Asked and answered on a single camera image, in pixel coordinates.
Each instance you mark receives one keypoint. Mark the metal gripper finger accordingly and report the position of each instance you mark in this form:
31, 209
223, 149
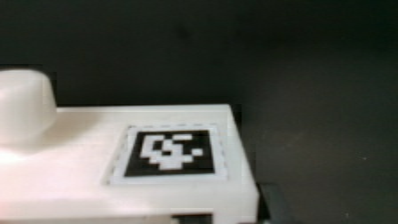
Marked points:
274, 212

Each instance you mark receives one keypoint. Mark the white drawer box with knob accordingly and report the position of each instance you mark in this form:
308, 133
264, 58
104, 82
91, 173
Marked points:
118, 165

